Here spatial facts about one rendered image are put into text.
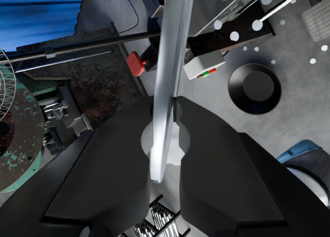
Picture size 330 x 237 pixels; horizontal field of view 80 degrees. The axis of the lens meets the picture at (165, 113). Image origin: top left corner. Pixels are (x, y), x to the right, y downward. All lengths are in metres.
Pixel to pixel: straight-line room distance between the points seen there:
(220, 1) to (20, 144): 1.38
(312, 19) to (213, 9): 0.62
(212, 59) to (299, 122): 0.73
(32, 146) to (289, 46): 1.56
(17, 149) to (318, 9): 1.64
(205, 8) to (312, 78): 0.85
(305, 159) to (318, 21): 0.57
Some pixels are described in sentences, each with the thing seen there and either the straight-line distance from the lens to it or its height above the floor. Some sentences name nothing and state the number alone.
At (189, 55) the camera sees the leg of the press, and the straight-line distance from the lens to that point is 0.66.
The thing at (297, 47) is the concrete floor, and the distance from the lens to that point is 1.17.
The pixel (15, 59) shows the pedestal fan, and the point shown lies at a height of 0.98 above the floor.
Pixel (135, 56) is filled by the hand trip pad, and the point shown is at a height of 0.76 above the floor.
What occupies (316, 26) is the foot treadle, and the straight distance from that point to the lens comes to 0.98.
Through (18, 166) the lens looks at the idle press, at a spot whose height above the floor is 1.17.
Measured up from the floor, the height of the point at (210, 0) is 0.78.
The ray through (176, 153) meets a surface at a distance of 1.77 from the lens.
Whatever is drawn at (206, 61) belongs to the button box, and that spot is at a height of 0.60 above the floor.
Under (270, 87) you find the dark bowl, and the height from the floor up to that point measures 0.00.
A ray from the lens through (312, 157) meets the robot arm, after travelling 0.58.
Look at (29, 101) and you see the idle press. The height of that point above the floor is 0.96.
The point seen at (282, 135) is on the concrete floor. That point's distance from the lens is 1.34.
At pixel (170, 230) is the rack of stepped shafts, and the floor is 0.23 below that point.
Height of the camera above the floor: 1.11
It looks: 36 degrees down
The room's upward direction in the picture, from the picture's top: 117 degrees counter-clockwise
